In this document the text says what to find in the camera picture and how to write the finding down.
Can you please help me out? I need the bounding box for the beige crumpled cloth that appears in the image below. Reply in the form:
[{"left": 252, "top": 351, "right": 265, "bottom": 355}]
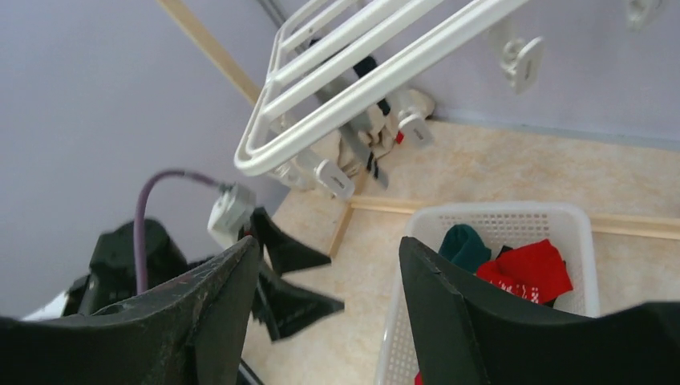
[{"left": 337, "top": 88, "right": 436, "bottom": 177}]

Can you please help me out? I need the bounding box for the white plastic laundry basket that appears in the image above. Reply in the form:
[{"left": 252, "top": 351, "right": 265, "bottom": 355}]
[{"left": 374, "top": 201, "right": 601, "bottom": 384}]

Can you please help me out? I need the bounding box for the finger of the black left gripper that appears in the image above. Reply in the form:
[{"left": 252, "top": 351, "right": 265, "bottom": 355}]
[
  {"left": 251, "top": 207, "right": 331, "bottom": 276},
  {"left": 252, "top": 261, "right": 345, "bottom": 342}
]

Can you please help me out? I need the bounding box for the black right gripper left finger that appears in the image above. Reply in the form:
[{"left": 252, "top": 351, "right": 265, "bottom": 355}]
[{"left": 1, "top": 237, "right": 260, "bottom": 384}]

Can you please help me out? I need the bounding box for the red snowflake sock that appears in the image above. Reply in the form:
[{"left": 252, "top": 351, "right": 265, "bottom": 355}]
[{"left": 476, "top": 239, "right": 573, "bottom": 306}]

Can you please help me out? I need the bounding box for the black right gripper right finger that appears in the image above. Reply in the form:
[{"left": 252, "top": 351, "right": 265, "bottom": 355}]
[{"left": 399, "top": 237, "right": 679, "bottom": 384}]

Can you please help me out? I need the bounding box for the wooden drying rack frame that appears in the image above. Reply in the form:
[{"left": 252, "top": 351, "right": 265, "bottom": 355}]
[{"left": 159, "top": 1, "right": 679, "bottom": 257}]

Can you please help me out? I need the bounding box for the teal sock in basket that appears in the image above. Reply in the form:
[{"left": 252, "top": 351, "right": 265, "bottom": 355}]
[{"left": 438, "top": 224, "right": 491, "bottom": 274}]

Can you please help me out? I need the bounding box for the white plastic sock hanger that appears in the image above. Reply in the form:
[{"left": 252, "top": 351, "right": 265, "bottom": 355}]
[{"left": 233, "top": 0, "right": 665, "bottom": 202}]

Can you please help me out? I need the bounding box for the dark navy sock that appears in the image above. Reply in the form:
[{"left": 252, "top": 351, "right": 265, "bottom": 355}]
[{"left": 308, "top": 37, "right": 395, "bottom": 118}]

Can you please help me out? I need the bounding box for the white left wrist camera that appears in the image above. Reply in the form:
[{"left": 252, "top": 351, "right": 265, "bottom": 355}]
[{"left": 207, "top": 184, "right": 257, "bottom": 249}]

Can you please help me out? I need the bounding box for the white grey sock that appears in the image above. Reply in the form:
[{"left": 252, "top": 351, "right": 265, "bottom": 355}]
[{"left": 315, "top": 76, "right": 389, "bottom": 188}]

